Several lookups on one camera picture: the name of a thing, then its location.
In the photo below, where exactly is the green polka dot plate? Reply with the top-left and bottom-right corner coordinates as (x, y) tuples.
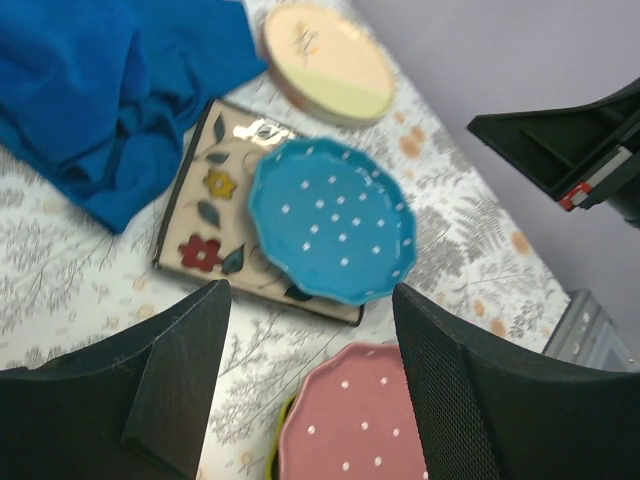
(264, 394), (297, 480)

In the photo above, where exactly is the cream round plate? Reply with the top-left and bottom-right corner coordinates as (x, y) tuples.
(261, 1), (396, 127)

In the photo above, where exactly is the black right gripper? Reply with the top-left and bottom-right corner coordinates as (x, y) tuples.
(467, 80), (639, 225)

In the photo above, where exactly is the blue polka dot plate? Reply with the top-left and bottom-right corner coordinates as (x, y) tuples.
(248, 137), (417, 306)

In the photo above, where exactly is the square floral plate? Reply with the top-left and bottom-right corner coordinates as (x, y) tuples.
(153, 100), (364, 326)

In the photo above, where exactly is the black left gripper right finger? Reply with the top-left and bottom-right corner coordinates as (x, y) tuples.
(392, 284), (639, 479)

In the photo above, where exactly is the floral tablecloth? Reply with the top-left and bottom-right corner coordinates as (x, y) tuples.
(1, 1), (567, 479)

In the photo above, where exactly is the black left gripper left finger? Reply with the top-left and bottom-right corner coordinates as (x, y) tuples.
(1, 280), (231, 479)

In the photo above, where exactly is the blue cloth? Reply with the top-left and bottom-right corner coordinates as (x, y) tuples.
(1, 1), (266, 233)

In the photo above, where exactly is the pink polka dot plate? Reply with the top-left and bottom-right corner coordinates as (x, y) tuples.
(278, 343), (429, 480)

